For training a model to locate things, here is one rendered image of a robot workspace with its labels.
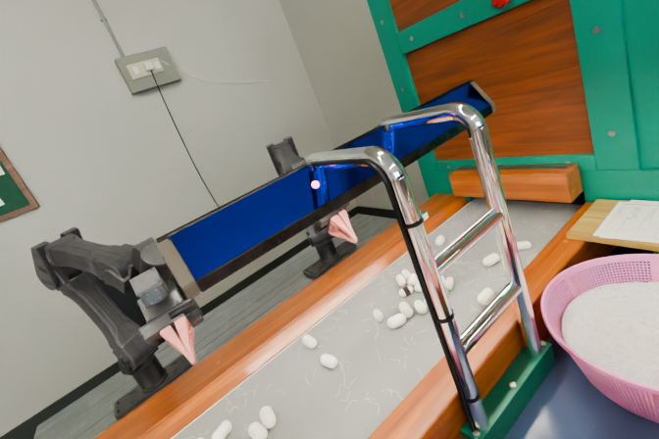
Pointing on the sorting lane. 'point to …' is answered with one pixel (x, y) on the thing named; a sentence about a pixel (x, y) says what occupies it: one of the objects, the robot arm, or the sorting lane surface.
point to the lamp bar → (296, 201)
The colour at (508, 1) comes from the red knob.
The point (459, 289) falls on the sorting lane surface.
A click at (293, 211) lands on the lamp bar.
